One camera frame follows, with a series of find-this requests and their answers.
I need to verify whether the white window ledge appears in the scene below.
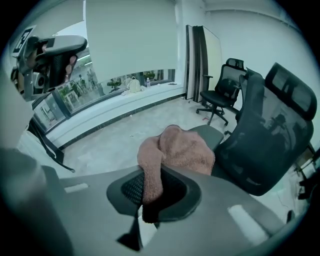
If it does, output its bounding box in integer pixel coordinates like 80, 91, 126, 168
46, 82, 189, 149

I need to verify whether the cream handbag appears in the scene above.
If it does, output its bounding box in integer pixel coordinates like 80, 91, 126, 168
126, 76, 142, 93

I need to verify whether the leaning stack of panels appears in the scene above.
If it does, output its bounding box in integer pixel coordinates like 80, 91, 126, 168
185, 24, 223, 103

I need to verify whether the black mesh office chair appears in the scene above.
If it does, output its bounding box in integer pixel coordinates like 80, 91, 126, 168
235, 66, 266, 124
186, 61, 318, 197

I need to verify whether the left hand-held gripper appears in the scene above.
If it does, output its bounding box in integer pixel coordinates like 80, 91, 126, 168
10, 24, 89, 101

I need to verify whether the white roller blind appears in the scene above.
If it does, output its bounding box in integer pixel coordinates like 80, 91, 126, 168
84, 0, 179, 84

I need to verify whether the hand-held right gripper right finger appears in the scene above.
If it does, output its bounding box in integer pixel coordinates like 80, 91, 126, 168
143, 166, 296, 256

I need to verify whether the reddish brown cloth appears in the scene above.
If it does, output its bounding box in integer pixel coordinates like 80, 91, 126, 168
136, 124, 216, 224

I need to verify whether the person's left hand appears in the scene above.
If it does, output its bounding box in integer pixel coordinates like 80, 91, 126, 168
63, 55, 79, 83

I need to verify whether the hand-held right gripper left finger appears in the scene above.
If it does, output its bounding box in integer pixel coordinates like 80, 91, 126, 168
59, 166, 146, 256

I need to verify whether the potted bonsai plant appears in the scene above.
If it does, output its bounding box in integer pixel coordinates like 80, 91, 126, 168
106, 78, 123, 94

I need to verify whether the black mesh chair with headrest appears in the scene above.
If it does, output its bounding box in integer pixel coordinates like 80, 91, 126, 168
195, 57, 248, 127

